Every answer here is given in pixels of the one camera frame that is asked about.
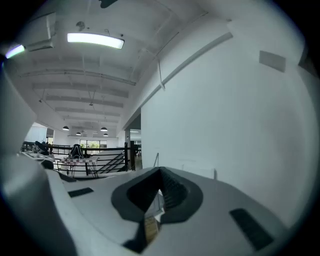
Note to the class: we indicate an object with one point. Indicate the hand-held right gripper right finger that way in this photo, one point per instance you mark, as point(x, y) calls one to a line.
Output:
point(212, 200)

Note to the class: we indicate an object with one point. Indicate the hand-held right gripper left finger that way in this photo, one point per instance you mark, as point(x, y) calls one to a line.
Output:
point(100, 212)

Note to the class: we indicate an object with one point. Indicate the checkered cloth table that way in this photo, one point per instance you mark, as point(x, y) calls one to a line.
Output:
point(80, 160)

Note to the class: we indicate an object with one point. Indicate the black metal railing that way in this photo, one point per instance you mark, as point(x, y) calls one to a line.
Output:
point(127, 155)

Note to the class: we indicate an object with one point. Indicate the black backpack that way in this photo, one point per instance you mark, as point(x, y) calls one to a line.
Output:
point(75, 151)

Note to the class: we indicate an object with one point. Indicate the large window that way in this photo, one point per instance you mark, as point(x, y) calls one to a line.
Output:
point(96, 144)

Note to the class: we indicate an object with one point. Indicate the long white ceiling light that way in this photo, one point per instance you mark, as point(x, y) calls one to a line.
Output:
point(15, 51)
point(95, 40)

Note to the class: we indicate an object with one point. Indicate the white ceiling air conditioner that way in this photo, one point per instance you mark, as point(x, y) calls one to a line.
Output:
point(41, 32)

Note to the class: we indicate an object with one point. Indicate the white wall conduit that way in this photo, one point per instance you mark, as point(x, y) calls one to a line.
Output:
point(195, 58)

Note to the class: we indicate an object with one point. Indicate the grey wall panel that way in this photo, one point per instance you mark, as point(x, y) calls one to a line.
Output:
point(272, 61)

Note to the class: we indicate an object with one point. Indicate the black head-mounted camera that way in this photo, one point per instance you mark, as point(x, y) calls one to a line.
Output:
point(107, 3)

